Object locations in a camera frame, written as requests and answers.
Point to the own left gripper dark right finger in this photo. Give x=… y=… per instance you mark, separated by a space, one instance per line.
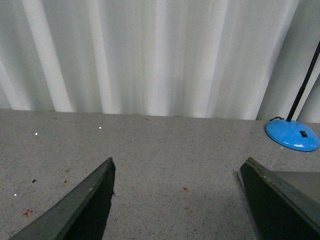
x=283 y=205

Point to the blue desk lamp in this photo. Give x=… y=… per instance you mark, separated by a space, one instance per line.
x=290 y=133

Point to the own left gripper dark left finger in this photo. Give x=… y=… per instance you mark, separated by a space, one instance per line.
x=82 y=214

